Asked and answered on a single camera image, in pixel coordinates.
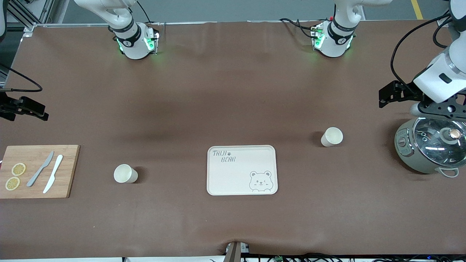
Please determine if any white plastic cup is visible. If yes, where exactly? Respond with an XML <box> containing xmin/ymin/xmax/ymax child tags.
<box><xmin>114</xmin><ymin>164</ymin><xmax>139</xmax><ymax>184</ymax></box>
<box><xmin>321</xmin><ymin>127</ymin><xmax>344</xmax><ymax>147</ymax></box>

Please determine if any cream bear print tray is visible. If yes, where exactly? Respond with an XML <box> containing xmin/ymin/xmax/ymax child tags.
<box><xmin>207</xmin><ymin>145</ymin><xmax>278</xmax><ymax>196</ymax></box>

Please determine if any glass pot lid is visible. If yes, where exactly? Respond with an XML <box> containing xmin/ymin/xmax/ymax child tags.
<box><xmin>412</xmin><ymin>117</ymin><xmax>466</xmax><ymax>168</ymax></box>

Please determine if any grey-green electric cooking pot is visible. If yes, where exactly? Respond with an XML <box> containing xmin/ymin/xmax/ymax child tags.
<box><xmin>394</xmin><ymin>116</ymin><xmax>466</xmax><ymax>178</ymax></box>

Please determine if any grey plastic knife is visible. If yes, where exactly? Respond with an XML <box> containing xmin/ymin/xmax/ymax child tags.
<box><xmin>26</xmin><ymin>151</ymin><xmax>55</xmax><ymax>188</ymax></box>

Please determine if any white plastic knife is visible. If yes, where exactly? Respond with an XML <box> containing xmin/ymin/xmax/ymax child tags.
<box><xmin>43</xmin><ymin>154</ymin><xmax>64</xmax><ymax>194</ymax></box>

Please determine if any bamboo cutting board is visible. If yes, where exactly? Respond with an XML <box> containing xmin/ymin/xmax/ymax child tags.
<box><xmin>0</xmin><ymin>145</ymin><xmax>80</xmax><ymax>199</ymax></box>

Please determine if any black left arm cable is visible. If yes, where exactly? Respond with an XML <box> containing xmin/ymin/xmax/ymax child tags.
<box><xmin>390</xmin><ymin>10</ymin><xmax>454</xmax><ymax>97</ymax></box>

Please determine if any aluminium frame structure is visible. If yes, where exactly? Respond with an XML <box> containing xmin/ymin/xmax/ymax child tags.
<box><xmin>7</xmin><ymin>0</ymin><xmax>55</xmax><ymax>32</ymax></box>

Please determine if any black left base cable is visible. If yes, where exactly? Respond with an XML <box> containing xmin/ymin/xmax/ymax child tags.
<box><xmin>279</xmin><ymin>17</ymin><xmax>318</xmax><ymax>40</ymax></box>

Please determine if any black base cable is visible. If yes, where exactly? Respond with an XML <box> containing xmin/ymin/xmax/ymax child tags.
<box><xmin>135</xmin><ymin>0</ymin><xmax>161</xmax><ymax>27</ymax></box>
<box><xmin>279</xmin><ymin>17</ymin><xmax>318</xmax><ymax>40</ymax></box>

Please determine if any black right base cable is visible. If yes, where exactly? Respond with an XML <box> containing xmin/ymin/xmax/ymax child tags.
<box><xmin>135</xmin><ymin>0</ymin><xmax>161</xmax><ymax>27</ymax></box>

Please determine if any grey table clamp bracket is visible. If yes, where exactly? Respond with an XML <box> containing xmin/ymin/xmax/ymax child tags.
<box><xmin>223</xmin><ymin>240</ymin><xmax>251</xmax><ymax>262</ymax></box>

